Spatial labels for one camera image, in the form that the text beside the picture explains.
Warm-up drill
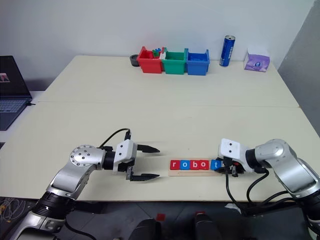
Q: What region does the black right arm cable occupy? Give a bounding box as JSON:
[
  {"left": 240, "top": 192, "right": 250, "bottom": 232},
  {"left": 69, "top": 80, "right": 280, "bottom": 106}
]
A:
[{"left": 223, "top": 167, "right": 305, "bottom": 217}]

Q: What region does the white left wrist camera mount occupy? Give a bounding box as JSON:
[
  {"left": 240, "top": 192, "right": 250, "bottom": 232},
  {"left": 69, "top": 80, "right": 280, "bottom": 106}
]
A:
[{"left": 112, "top": 139, "right": 137, "bottom": 175}]

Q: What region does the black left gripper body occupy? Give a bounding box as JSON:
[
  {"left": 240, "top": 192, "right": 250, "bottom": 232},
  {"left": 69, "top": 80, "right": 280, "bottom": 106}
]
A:
[{"left": 116, "top": 143, "right": 141, "bottom": 181}]

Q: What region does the blue plastic bin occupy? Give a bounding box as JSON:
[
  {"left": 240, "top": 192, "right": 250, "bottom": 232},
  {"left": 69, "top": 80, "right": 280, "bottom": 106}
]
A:
[{"left": 186, "top": 48, "right": 210, "bottom": 76}]

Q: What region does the wooden letter tile rack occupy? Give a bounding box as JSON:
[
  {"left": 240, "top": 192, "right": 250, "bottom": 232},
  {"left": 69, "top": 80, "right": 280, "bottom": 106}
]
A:
[{"left": 167, "top": 169, "right": 226, "bottom": 178}]

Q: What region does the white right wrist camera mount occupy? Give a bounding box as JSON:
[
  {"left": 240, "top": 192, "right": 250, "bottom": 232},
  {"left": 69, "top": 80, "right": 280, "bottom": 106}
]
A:
[{"left": 216, "top": 137, "right": 251, "bottom": 173}]

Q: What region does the green plastic bin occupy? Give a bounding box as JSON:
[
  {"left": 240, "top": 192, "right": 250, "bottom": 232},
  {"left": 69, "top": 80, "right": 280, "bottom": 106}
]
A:
[{"left": 161, "top": 48, "right": 188, "bottom": 75}]

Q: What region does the dark rounded shape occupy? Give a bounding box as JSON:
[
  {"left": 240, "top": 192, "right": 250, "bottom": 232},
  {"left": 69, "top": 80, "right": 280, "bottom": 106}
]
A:
[
  {"left": 127, "top": 217, "right": 163, "bottom": 240},
  {"left": 193, "top": 211, "right": 224, "bottom": 240}
]

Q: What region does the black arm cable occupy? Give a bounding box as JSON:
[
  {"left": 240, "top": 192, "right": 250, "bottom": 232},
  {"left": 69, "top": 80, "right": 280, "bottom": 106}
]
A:
[
  {"left": 98, "top": 128, "right": 132, "bottom": 149},
  {"left": 223, "top": 167, "right": 305, "bottom": 217}
]

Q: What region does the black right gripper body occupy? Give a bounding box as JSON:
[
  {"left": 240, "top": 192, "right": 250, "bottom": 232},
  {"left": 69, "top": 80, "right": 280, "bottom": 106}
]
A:
[{"left": 221, "top": 156, "right": 245, "bottom": 178}]

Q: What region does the dark laptop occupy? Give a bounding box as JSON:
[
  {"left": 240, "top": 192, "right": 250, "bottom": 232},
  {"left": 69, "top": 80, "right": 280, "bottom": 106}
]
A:
[{"left": 0, "top": 55, "right": 34, "bottom": 132}]

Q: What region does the red plastic bin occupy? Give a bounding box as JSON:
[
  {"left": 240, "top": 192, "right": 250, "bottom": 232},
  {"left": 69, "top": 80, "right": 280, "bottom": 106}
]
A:
[{"left": 136, "top": 45, "right": 166, "bottom": 74}]

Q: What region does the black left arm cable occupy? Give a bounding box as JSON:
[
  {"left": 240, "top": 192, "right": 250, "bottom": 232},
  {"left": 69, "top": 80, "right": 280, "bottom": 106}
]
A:
[{"left": 98, "top": 128, "right": 132, "bottom": 149}]

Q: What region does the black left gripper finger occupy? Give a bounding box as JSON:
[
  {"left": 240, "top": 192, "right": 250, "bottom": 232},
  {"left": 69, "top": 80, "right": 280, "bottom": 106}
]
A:
[
  {"left": 136, "top": 144, "right": 161, "bottom": 154},
  {"left": 129, "top": 173, "right": 161, "bottom": 182}
]

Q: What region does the blue letter tile t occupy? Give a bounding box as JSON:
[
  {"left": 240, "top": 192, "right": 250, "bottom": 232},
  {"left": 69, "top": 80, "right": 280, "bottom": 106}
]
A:
[{"left": 210, "top": 159, "right": 223, "bottom": 171}]

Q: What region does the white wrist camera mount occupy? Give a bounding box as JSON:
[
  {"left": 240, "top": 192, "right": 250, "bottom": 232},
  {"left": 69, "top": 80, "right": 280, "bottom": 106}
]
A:
[
  {"left": 216, "top": 137, "right": 251, "bottom": 173},
  {"left": 112, "top": 139, "right": 137, "bottom": 175}
]

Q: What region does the purple tissue pack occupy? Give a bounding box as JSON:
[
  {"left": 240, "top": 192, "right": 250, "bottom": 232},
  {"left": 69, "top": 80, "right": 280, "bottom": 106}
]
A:
[{"left": 244, "top": 47, "right": 271, "bottom": 73}]

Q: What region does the white cable bundle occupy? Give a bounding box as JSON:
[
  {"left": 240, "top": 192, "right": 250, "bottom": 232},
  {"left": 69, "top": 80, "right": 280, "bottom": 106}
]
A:
[{"left": 0, "top": 196, "right": 26, "bottom": 224}]

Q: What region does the blue drink can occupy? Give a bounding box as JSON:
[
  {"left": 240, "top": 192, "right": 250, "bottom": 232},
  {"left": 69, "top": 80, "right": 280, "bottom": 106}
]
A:
[{"left": 219, "top": 34, "right": 237, "bottom": 68}]

